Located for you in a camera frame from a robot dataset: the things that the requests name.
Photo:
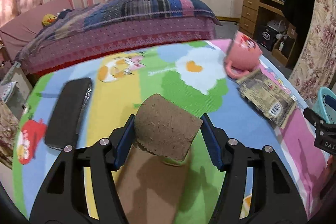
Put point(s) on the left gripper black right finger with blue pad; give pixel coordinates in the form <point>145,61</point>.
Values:
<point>275,198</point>

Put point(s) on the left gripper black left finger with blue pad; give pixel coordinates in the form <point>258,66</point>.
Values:
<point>61,197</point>

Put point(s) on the brown cardboard tube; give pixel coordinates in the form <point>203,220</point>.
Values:
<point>152,181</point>

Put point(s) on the light blue mesh trash basket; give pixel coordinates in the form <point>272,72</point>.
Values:
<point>325,105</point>

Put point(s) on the person's hand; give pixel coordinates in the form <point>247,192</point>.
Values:
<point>330,178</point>

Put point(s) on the floral beige curtain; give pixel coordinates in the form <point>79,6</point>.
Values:
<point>315,67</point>

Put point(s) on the colourful cartoon table mat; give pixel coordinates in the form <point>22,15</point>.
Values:
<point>191,75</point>

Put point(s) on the patterned paper packet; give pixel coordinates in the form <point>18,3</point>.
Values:
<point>267,97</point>

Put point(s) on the black phone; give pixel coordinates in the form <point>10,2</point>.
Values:
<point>65,122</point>

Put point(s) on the pink cartoon mug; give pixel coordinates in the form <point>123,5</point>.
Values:
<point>242,57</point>

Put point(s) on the black box under desk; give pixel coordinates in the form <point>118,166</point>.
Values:
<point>266,36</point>

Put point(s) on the bed with purple sheet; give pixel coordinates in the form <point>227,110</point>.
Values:
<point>92,44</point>

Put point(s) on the wooden desk with drawers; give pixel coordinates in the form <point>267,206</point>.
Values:
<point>256,13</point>

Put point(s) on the yellow plush toy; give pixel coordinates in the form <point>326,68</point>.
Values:
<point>48,19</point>

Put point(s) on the blue plaid quilt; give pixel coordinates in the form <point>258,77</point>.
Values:
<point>77,21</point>

